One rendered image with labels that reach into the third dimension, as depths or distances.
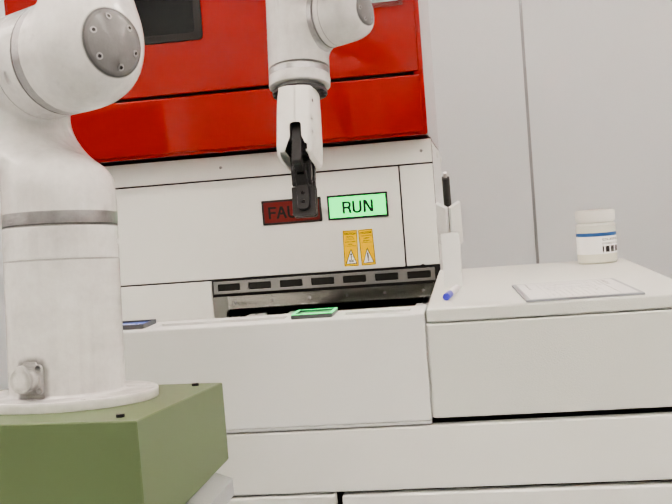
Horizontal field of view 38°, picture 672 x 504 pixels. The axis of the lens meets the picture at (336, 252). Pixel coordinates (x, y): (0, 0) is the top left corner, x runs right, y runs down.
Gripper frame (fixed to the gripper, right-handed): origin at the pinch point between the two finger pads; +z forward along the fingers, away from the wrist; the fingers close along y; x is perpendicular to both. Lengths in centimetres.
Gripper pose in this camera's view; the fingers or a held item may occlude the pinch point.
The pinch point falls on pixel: (304, 202)
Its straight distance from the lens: 130.1
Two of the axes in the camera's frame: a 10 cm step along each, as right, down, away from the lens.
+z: 0.5, 9.9, -1.6
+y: -1.4, -1.5, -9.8
